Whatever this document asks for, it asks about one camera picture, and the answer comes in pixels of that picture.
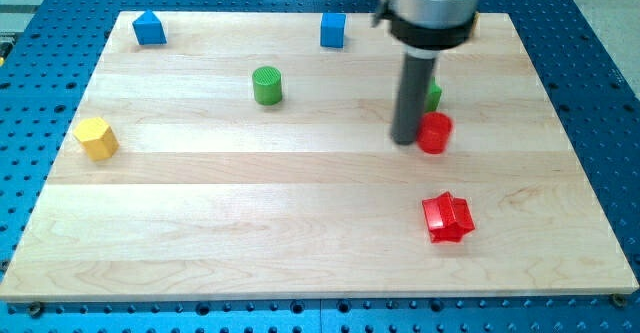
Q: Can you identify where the green star block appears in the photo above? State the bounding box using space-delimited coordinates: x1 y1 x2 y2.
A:
424 77 442 113

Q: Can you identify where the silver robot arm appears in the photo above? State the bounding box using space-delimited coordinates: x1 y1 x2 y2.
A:
372 0 479 51

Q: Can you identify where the light wooden board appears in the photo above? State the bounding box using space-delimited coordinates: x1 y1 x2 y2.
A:
1 11 638 302

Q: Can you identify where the red star block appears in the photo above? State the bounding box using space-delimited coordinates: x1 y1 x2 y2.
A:
422 192 476 244

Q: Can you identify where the green cylinder block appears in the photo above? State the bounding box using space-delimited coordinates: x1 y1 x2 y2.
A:
252 66 283 106

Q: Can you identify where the red cylinder block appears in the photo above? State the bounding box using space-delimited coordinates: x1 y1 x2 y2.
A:
417 112 453 154

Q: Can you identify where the blue cube block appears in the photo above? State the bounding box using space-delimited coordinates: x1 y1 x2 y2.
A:
320 13 346 48

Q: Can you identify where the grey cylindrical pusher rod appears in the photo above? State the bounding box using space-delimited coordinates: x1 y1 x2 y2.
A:
390 46 438 145

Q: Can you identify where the blue triangular prism block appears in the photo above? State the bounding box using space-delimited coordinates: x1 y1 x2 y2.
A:
132 10 167 45

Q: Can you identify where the yellow hexagon block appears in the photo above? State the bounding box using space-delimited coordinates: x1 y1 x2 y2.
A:
73 117 119 161

